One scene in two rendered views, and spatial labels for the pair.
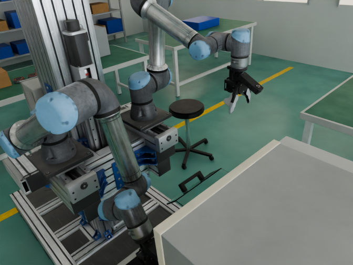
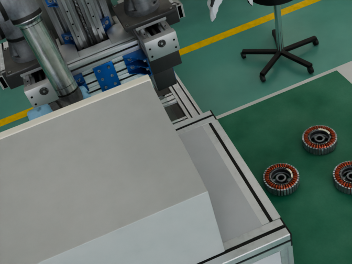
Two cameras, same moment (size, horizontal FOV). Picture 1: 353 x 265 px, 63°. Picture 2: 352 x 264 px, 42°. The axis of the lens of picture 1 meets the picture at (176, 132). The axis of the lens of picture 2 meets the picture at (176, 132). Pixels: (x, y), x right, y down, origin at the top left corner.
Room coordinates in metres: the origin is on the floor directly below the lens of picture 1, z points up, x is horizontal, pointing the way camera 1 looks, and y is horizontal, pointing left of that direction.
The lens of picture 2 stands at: (-0.07, -0.78, 1.95)
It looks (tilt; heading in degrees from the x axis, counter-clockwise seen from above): 43 degrees down; 33
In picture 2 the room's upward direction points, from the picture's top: 18 degrees counter-clockwise
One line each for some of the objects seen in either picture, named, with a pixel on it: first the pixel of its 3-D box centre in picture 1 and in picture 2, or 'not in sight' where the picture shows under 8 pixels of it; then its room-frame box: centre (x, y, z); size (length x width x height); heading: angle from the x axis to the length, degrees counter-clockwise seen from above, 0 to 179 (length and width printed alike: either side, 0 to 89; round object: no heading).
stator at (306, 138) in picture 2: not in sight; (319, 139); (1.03, -0.60, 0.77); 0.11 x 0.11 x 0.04
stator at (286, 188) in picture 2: not in sight; (281, 178); (0.84, -0.51, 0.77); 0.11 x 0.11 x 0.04
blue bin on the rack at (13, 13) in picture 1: (20, 18); not in sight; (6.29, 2.98, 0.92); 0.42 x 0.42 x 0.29; 41
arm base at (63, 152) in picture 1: (56, 145); (24, 41); (1.10, 0.54, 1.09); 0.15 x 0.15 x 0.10
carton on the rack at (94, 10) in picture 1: (96, 8); not in sight; (7.41, 1.67, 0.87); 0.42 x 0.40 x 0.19; 129
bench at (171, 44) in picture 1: (199, 52); not in sight; (4.82, -0.48, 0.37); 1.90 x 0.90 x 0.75; 130
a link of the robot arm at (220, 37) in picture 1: (217, 42); not in sight; (1.26, -0.20, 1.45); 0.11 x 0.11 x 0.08; 50
